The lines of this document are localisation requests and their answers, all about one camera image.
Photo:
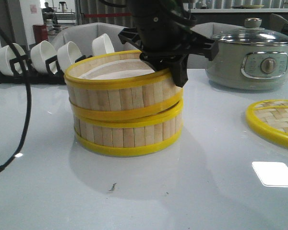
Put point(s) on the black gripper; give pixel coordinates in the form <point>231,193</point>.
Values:
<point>163,33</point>

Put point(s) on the bamboo steamer tray yellow rims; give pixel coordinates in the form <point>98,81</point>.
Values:
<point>119,99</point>

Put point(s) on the woven bamboo steamer lid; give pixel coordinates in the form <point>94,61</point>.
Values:
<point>269,119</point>

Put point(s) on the grey armchair right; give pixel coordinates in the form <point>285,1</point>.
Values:
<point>207,30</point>

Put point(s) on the grey armchair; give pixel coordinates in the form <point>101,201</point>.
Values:
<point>83,35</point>
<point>207,30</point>

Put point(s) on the white liner in moved tray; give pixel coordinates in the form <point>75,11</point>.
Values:
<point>118,70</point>

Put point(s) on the green electric cooking pot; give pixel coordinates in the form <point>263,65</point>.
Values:
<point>249,67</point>

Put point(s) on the dark grey counter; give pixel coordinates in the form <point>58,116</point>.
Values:
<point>236,16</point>

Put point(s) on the glass pot lid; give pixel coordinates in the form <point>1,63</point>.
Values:
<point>252,34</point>

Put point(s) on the white bowl far right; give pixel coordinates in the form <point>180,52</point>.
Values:
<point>102,45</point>

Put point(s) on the white bowl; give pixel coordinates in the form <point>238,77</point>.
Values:
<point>102,45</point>
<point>68,54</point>
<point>6,54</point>
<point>40,53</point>

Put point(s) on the bamboo steamer base tray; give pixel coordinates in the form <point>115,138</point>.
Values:
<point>135,137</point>

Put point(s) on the red barrier tape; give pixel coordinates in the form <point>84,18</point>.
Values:
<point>105,15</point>

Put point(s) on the grey armchair left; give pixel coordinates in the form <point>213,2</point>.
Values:
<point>83,35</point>

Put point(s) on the person in background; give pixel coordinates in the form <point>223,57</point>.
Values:
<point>47,8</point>

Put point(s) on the red bin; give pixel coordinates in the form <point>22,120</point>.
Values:
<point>40,33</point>

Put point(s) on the black dish rack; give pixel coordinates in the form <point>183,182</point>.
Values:
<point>54,75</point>

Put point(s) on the white bowl far left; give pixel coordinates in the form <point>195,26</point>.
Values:
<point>6,54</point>

